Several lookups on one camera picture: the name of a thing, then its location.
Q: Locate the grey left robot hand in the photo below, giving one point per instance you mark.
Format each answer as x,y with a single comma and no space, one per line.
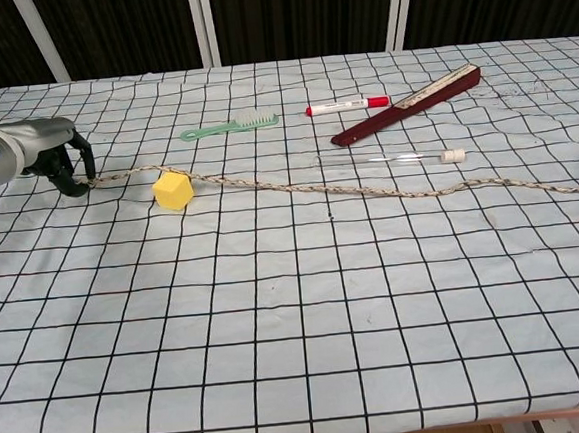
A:
53,140

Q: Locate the yellow foam cube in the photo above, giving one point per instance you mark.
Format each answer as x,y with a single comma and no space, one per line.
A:
172,193

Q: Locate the green plastic brush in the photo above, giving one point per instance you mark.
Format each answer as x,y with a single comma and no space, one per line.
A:
257,119

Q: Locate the red and white marker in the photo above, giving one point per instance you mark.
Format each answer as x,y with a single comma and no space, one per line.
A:
341,105

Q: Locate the light blue checked tablecloth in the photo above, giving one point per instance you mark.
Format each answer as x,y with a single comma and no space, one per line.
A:
296,301

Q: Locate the dark red folded fan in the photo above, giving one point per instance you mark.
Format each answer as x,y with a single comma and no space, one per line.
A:
373,127

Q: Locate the glass tube with white stopper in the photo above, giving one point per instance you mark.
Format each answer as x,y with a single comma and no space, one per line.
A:
452,156

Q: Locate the white metal partition post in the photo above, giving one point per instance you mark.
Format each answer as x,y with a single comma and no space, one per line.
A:
202,25
42,40
397,10

